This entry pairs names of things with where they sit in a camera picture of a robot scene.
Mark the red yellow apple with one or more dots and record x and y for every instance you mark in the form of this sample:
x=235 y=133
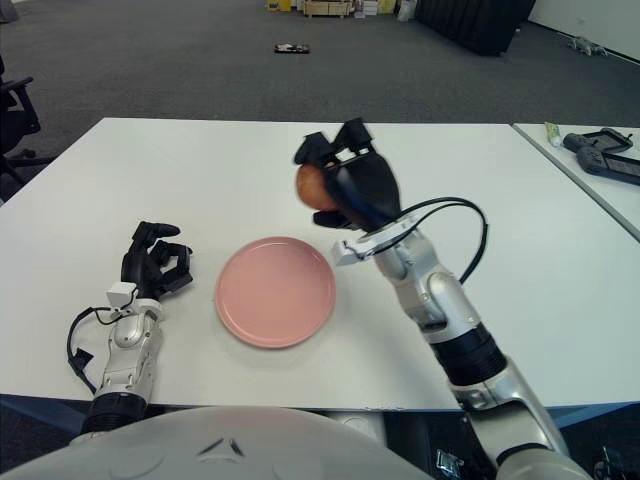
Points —
x=312 y=187

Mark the black tray on floor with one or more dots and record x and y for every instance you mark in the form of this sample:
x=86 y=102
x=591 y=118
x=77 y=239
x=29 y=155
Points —
x=291 y=49

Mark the small shiny metal object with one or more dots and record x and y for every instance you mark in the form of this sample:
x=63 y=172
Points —
x=448 y=461

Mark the pale yellow box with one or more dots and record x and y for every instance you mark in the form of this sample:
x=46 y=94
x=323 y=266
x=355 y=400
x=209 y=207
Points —
x=387 y=6

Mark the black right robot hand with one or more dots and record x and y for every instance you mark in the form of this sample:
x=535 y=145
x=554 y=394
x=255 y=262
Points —
x=370 y=190

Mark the green white tube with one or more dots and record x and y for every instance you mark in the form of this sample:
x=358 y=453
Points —
x=552 y=134

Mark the black handheld controller with frame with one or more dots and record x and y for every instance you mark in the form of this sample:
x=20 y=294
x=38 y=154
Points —
x=575 y=141

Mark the black partition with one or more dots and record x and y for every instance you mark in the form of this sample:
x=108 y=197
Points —
x=475 y=22

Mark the pink round plate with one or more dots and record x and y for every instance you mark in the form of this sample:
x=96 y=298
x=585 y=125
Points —
x=275 y=292

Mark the white bag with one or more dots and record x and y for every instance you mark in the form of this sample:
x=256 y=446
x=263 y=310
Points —
x=406 y=11

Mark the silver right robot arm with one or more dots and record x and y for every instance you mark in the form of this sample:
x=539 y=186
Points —
x=440 y=295

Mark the yellow box with black print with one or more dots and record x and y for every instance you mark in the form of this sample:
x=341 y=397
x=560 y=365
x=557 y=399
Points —
x=276 y=5

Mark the white cardboard boxes stack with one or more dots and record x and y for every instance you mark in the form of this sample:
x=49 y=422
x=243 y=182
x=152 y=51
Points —
x=366 y=9

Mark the grey robot torso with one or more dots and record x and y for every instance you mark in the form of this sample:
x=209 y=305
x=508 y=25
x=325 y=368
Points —
x=200 y=450

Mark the wooden crate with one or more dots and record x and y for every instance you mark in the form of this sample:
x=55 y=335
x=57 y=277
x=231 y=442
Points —
x=325 y=9

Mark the black office chair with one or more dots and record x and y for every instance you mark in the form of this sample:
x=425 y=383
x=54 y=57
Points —
x=12 y=125

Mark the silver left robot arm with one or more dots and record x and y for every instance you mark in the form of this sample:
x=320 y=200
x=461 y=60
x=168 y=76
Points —
x=127 y=337

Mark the grey toy robot dog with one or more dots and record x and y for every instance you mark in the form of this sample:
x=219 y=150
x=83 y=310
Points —
x=587 y=46

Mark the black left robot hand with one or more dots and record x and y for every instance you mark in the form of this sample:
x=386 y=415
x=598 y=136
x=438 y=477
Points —
x=135 y=265

